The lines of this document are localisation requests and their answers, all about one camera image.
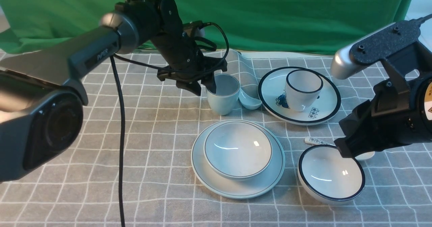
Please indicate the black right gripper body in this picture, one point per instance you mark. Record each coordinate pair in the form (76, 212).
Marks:
(370, 135)

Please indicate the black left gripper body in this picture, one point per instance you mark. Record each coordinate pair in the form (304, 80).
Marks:
(186, 62)

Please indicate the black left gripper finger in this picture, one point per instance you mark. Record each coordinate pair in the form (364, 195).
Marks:
(193, 87)
(209, 82)

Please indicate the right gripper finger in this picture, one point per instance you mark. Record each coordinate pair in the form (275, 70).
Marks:
(347, 148)

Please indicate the light blue cup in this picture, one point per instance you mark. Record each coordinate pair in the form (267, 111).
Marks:
(223, 101)

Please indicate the light blue spoon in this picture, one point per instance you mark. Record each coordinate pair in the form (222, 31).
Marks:
(247, 101)

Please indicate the light blue bowl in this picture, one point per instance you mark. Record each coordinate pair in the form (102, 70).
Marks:
(237, 149)

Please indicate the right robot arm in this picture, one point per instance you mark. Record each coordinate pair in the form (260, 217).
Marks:
(400, 112)

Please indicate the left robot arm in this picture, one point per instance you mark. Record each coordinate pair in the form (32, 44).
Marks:
(42, 96)

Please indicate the white patterned spoon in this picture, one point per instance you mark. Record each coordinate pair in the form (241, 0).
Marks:
(316, 141)

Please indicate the white bowl dark rim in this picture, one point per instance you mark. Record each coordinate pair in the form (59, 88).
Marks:
(328, 177)

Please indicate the grey checked tablecloth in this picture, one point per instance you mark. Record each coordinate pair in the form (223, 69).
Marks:
(79, 187)

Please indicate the white plate dark rim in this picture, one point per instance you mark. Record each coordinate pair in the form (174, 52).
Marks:
(271, 91)

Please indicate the white cup dark rim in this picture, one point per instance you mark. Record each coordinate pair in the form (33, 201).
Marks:
(302, 89)

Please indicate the green backdrop cloth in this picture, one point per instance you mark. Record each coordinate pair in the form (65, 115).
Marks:
(317, 26)

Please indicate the light blue plate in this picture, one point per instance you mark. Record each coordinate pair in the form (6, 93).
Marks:
(229, 188)

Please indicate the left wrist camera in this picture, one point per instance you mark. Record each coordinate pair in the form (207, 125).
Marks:
(194, 29)

